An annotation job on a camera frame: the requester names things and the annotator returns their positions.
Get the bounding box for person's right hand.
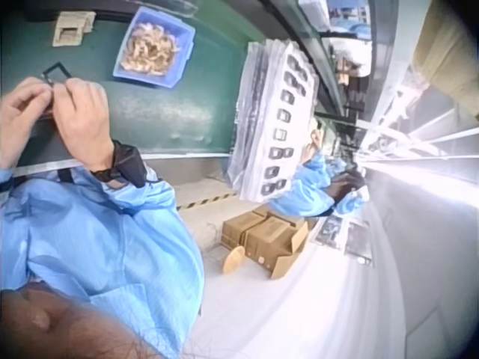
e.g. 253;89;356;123
50;77;115;174

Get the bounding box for person's left hand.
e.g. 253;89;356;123
0;76;54;170

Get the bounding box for small black frame part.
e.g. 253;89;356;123
40;61;74;91

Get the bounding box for dark grey work pad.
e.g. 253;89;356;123
16;111;82;168

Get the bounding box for beige plastic fixture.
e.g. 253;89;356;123
52;10;97;48

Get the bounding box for black wrist band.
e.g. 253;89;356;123
89;139;147;188

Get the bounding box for pile of beige small parts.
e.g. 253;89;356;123
120;20;181;74

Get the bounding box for blue plastic bin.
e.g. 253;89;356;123
112;5;197;90

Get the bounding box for stack of bagged white trays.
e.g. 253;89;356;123
226;37;321;205

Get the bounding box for closed brown cardboard box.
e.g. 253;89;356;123
220;212;271;251

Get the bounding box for round wooden stool seat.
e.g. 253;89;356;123
222;245;246;275

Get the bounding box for open brown cardboard box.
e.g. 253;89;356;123
242;217;310;280

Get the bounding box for bagged trays of dark parts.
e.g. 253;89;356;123
309;213;376;269

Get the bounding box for white metal shelf rack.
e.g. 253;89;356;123
358;63;479;177

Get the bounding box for beige board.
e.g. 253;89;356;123
411;0;479;121

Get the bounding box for conveyor line with frame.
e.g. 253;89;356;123
261;0;375;120

